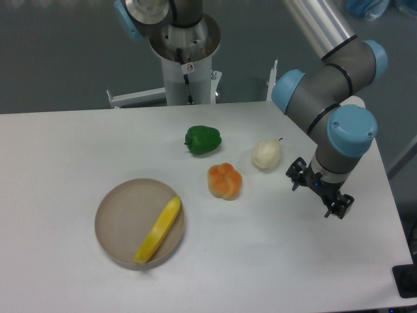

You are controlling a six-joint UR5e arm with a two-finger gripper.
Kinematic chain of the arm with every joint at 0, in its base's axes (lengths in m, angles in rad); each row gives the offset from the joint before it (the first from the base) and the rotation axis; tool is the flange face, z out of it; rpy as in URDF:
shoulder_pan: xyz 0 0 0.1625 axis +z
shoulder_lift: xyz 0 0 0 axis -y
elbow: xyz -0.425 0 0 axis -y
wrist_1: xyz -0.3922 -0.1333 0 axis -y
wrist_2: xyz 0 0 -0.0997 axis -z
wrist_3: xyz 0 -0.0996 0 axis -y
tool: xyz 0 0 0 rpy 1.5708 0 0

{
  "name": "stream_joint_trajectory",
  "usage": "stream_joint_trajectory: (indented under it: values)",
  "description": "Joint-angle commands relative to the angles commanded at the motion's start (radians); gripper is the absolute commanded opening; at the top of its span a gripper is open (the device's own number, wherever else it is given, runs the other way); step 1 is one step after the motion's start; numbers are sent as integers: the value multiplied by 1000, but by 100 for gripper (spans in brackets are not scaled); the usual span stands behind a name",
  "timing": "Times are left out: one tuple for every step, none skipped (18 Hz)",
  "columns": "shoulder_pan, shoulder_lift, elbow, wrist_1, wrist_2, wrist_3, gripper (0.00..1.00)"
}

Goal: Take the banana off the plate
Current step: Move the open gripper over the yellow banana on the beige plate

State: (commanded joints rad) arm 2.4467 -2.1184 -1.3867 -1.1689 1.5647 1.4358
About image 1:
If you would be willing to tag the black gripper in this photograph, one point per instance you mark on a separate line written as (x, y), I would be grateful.
(337, 204)

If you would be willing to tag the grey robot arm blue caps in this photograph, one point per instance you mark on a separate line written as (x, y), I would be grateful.
(317, 104)

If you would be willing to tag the yellow banana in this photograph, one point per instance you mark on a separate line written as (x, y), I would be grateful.
(159, 231)

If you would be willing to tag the beige round plate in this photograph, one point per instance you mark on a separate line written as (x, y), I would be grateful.
(126, 215)

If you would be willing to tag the white pear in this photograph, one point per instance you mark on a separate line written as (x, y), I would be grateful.
(267, 154)

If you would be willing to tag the orange knotted bread roll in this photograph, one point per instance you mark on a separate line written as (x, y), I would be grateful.
(224, 181)

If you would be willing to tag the black device at table edge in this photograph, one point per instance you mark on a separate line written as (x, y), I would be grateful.
(405, 279)

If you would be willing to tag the green bell pepper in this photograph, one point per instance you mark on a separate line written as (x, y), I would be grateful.
(201, 139)

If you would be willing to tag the blue plastic bag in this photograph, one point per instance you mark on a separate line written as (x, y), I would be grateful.
(367, 10)

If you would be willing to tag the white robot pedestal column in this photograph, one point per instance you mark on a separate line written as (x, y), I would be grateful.
(186, 59)

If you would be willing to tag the white metal frame bracket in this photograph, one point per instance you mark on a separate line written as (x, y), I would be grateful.
(137, 99)

